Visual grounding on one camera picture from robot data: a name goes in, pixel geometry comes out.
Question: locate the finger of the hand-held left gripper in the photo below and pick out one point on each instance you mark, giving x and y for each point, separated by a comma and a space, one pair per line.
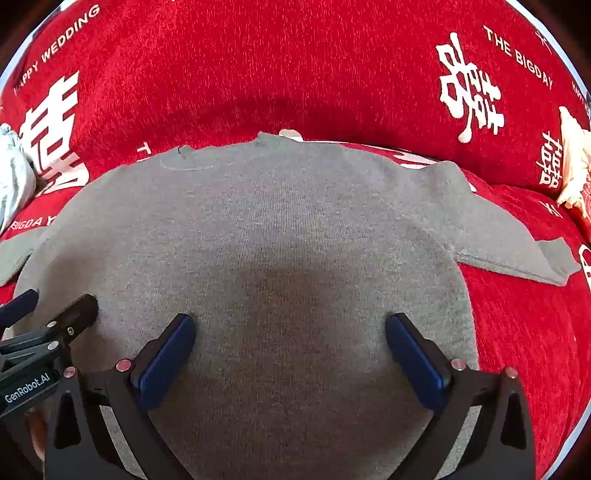
17, 308
76, 315

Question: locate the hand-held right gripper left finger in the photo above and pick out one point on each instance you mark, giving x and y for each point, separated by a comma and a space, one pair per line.
165, 362

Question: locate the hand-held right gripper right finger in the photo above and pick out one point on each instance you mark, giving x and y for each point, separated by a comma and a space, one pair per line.
418, 364

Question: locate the grey knit sweater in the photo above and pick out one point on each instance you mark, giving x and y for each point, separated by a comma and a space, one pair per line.
277, 230

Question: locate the person's left hand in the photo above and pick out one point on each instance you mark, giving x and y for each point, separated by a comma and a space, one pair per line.
38, 436

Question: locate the pale floral cloth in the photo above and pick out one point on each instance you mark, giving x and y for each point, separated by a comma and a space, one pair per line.
14, 177

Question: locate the red embroidered satin pillow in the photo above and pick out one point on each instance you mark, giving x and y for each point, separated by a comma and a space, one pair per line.
587, 198

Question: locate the cream crumpled cloth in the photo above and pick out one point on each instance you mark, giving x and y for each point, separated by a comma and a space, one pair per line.
572, 157

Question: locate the red printed blanket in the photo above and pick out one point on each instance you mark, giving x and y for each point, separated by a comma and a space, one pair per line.
277, 69

